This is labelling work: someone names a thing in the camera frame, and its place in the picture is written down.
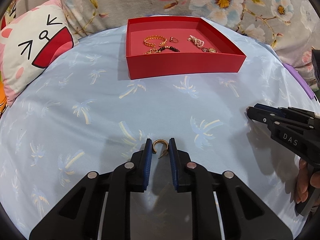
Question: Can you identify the gold wrist watch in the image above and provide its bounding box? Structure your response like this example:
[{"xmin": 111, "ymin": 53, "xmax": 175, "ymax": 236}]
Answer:
[{"xmin": 208, "ymin": 48, "xmax": 217, "ymax": 53}]

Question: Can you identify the gold double hoop earring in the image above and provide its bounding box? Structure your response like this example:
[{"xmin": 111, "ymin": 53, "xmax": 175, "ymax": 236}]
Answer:
[{"xmin": 169, "ymin": 37, "xmax": 178, "ymax": 43}]

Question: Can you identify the black bead bracelet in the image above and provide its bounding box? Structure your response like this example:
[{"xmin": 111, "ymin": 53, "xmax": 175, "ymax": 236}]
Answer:
[{"xmin": 157, "ymin": 45, "xmax": 181, "ymax": 54}]

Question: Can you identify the red jewelry tray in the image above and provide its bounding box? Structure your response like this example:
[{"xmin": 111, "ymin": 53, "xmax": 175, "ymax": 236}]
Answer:
[{"xmin": 126, "ymin": 16, "xmax": 246, "ymax": 80}]

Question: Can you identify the right hand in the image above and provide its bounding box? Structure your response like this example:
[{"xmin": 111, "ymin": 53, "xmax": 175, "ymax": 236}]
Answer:
[{"xmin": 295, "ymin": 158, "xmax": 320, "ymax": 203}]

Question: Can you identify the purple mat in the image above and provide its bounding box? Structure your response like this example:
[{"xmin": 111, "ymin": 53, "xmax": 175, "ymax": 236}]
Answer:
[{"xmin": 283, "ymin": 63, "xmax": 315, "ymax": 99}]

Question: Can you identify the grey floral blanket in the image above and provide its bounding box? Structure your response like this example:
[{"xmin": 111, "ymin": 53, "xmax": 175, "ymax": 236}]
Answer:
[{"xmin": 15, "ymin": 0, "xmax": 319, "ymax": 90}]

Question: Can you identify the light blue palm cloth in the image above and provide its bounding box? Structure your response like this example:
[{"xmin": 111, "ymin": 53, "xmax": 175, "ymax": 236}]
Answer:
[{"xmin": 1, "ymin": 26, "xmax": 319, "ymax": 237}]

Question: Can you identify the pearl hair clip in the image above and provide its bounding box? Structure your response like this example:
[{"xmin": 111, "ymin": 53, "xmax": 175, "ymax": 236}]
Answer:
[{"xmin": 187, "ymin": 35, "xmax": 204, "ymax": 48}]

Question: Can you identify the white cat face pillow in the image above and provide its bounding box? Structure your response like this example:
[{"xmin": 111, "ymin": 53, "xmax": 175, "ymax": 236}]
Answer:
[{"xmin": 1, "ymin": 0, "xmax": 78, "ymax": 106}]

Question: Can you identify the colourful cartoon bedsheet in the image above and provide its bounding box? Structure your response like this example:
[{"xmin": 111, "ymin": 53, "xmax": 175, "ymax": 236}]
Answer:
[{"xmin": 0, "ymin": 2, "xmax": 18, "ymax": 118}]

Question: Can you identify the gold bangle bracelet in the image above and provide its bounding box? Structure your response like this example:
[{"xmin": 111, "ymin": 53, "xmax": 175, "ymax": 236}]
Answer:
[{"xmin": 143, "ymin": 35, "xmax": 168, "ymax": 48}]

